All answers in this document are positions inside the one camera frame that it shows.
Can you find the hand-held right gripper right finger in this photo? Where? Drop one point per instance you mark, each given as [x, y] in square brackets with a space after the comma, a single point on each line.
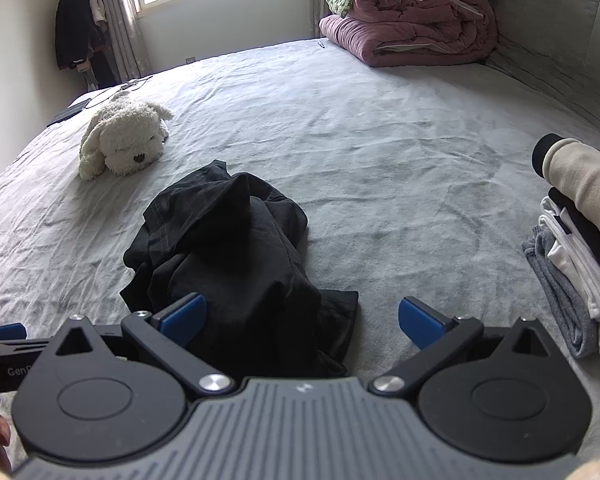
[420, 322]

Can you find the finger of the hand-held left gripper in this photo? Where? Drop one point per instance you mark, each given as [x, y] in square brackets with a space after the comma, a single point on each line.
[15, 347]
[2, 331]

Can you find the grey folded garment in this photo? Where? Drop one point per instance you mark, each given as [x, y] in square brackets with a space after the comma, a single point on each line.
[555, 290]

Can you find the person's left hand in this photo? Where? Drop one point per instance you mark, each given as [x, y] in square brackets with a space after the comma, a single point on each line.
[2, 440]

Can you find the white plush dog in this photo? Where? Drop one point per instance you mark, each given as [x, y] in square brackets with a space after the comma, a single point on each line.
[125, 135]

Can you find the dark tablet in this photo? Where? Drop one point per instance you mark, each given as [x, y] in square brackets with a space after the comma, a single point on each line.
[70, 112]

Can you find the grey padded headboard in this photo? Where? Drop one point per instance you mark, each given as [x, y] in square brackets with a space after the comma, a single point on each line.
[555, 20]

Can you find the black folded garment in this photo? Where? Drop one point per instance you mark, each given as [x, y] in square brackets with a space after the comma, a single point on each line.
[587, 237]

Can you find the black t-shirt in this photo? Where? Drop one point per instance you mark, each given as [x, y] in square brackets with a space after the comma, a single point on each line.
[230, 260]

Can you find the pink folded quilt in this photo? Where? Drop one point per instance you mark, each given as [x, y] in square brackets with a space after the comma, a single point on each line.
[410, 25]

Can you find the bed with grey sheet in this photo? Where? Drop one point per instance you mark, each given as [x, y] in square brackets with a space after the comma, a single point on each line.
[380, 160]

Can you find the stack of folded clothes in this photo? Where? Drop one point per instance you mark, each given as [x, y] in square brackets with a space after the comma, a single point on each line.
[575, 270]

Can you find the dark hanging jacket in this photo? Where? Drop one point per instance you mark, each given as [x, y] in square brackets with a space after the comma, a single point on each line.
[72, 25]

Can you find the person's right forearm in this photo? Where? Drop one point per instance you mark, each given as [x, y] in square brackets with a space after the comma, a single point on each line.
[592, 472]

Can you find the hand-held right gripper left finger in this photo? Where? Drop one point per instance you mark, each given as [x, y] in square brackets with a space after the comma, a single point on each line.
[182, 320]

